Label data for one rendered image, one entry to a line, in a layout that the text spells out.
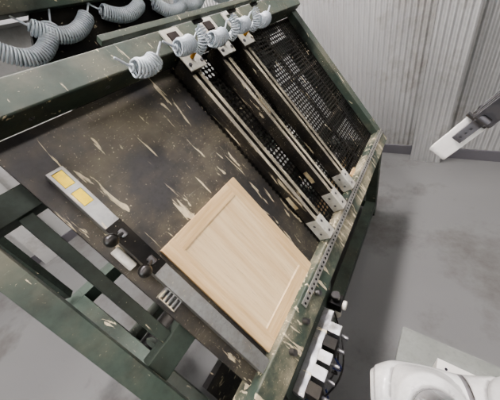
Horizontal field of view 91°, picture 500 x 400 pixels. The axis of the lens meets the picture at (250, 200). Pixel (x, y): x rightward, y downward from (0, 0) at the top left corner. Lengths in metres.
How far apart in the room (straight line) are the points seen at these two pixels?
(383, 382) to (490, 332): 1.51
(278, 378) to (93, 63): 1.25
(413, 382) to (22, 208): 1.12
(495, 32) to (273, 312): 2.99
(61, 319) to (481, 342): 2.18
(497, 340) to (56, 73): 2.54
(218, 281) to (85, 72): 0.82
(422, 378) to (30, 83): 1.27
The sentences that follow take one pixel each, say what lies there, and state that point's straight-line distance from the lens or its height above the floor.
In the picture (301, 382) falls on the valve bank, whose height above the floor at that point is 0.74.
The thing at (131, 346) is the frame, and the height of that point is 0.79.
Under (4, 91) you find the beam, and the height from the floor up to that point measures 1.89.
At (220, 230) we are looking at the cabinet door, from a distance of 0.98.
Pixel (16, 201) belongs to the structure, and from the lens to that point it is 0.96.
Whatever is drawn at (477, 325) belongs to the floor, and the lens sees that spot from 2.30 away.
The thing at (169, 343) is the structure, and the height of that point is 1.13.
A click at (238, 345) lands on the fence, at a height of 1.02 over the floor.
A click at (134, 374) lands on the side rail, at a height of 1.23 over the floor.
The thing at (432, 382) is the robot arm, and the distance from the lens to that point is 0.82.
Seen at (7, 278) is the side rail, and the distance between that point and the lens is 0.84.
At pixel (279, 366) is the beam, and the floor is 0.87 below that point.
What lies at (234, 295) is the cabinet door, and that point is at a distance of 0.99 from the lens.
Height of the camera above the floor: 1.91
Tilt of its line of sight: 37 degrees down
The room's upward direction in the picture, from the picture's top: 17 degrees counter-clockwise
